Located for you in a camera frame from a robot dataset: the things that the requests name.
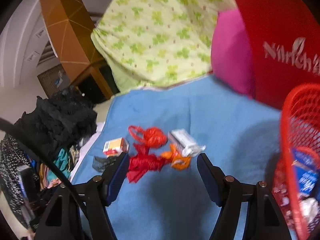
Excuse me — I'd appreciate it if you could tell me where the brown wooden cabinet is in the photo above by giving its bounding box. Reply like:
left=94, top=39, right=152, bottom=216
left=40, top=0, right=114, bottom=100

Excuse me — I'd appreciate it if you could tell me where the white tissue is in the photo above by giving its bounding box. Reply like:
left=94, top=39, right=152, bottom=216
left=299, top=198, right=319, bottom=224

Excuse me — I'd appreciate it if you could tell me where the red plastic mesh basket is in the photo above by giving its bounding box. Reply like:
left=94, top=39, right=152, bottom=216
left=272, top=84, right=319, bottom=239

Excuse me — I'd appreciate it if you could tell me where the blue white tissue pack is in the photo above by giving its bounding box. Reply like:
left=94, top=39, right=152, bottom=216
left=291, top=148, right=318, bottom=198

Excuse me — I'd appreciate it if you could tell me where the black cable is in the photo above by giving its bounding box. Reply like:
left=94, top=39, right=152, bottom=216
left=0, top=117, right=89, bottom=215

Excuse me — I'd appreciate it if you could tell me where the black white dotted garment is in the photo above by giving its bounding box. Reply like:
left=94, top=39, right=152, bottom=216
left=1, top=134, right=31, bottom=228

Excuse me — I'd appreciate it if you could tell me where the red Nilrich paper bag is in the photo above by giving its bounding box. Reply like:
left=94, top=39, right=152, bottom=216
left=235, top=0, right=319, bottom=109

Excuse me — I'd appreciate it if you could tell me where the black fluffy garment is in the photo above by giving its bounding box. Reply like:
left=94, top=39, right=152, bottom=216
left=15, top=86, right=97, bottom=161

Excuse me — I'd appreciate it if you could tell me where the magenta pillow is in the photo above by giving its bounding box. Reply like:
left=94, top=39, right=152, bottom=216
left=210, top=9, right=255, bottom=98

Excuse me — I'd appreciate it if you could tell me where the orange white medicine box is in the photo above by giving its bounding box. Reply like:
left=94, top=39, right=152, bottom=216
left=103, top=137, right=129, bottom=157

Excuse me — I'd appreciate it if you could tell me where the blue towel blanket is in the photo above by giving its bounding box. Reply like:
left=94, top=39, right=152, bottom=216
left=72, top=76, right=280, bottom=239

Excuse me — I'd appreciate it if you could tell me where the red knotted plastic bag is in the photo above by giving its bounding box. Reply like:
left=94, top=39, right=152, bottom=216
left=128, top=125, right=168, bottom=148

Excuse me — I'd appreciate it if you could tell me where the black plastic bag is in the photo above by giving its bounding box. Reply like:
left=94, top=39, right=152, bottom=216
left=92, top=156, right=117, bottom=173

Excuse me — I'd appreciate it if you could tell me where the green clover pattern quilt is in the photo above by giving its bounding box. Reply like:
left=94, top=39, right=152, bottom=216
left=91, top=0, right=236, bottom=93

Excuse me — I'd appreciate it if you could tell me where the pile of colourful clothes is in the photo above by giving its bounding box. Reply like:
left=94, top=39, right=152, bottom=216
left=39, top=145, right=80, bottom=190

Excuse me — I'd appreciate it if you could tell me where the orange plastic wrapper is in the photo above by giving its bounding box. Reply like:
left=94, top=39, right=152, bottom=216
left=160, top=144, right=191, bottom=171

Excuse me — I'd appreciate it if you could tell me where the silver foil wrapper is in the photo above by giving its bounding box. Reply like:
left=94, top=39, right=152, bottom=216
left=168, top=129, right=206, bottom=157

